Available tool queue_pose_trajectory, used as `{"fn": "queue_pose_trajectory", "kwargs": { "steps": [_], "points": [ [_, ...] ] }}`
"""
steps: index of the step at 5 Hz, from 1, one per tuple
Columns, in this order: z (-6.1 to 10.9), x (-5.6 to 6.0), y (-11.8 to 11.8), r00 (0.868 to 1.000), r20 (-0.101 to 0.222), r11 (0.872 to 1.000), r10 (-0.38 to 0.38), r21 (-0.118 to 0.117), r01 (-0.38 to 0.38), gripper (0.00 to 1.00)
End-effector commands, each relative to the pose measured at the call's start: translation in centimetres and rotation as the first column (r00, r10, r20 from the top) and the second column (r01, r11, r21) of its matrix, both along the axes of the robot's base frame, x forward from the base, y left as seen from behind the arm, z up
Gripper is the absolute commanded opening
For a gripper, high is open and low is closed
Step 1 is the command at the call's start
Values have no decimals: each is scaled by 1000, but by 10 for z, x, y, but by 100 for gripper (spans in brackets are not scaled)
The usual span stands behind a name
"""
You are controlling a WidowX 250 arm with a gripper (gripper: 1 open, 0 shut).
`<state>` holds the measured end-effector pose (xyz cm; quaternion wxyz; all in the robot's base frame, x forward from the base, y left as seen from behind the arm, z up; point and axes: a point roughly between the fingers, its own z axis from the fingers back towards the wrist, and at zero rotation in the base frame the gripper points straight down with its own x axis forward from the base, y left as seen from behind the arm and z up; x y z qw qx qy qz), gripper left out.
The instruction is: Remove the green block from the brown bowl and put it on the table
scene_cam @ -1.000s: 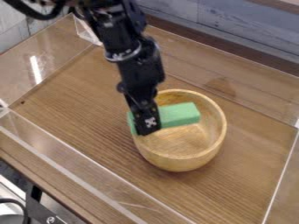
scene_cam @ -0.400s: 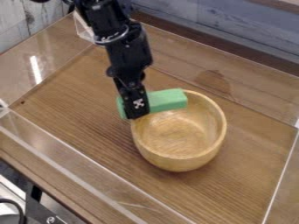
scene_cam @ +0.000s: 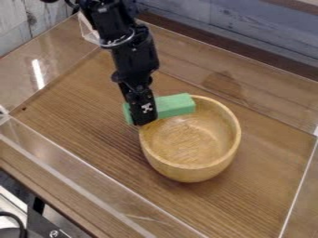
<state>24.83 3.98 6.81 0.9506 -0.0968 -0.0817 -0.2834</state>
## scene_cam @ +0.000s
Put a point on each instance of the black table leg bracket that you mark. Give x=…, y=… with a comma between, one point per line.
x=39, y=226

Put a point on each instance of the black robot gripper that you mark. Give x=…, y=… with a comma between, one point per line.
x=136, y=61

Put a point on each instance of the green rectangular block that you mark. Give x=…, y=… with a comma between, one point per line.
x=170, y=106

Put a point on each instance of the brown wooden bowl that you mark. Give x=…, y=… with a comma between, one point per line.
x=191, y=147

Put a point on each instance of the clear acrylic enclosure wall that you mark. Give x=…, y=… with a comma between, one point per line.
x=67, y=146

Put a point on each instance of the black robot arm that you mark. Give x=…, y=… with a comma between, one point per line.
x=109, y=18

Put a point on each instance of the clear acrylic corner bracket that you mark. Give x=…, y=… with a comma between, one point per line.
x=88, y=33

